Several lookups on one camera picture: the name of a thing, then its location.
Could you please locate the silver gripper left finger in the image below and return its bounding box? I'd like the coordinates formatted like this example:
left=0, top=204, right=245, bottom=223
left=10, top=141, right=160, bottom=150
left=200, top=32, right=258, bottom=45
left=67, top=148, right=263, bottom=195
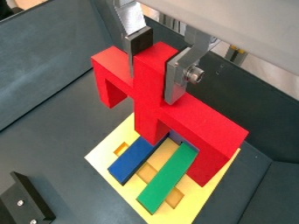
left=112, top=0, right=154, bottom=74

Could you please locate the purple cross-shaped block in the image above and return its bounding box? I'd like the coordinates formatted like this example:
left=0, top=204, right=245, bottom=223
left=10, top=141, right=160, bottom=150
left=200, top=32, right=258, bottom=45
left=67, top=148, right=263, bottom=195
left=168, top=130, right=199, bottom=151

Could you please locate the yellow base board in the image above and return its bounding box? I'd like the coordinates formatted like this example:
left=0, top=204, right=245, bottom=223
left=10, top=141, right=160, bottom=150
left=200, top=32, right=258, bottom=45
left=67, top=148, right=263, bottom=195
left=86, top=116, right=229, bottom=224

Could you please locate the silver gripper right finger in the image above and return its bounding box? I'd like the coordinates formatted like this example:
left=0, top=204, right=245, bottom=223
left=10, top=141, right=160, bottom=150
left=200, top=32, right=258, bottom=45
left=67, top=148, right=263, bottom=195
left=163, top=25, right=219, bottom=105

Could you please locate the black block holder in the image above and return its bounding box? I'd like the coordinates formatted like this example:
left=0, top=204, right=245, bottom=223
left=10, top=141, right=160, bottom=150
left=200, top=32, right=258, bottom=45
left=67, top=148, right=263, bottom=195
left=0, top=171, right=56, bottom=224

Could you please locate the blue long block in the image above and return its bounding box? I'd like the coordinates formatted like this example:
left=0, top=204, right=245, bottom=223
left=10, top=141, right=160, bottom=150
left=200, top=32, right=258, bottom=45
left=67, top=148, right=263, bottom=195
left=107, top=136, right=168, bottom=186

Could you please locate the green long block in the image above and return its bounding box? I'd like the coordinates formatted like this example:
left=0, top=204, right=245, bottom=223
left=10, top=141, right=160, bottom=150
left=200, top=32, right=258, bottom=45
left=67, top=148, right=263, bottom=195
left=136, top=143, right=199, bottom=214

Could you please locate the red cross-shaped block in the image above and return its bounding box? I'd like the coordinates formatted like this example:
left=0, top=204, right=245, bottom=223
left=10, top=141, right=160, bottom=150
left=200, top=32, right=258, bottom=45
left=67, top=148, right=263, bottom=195
left=91, top=42, right=249, bottom=186

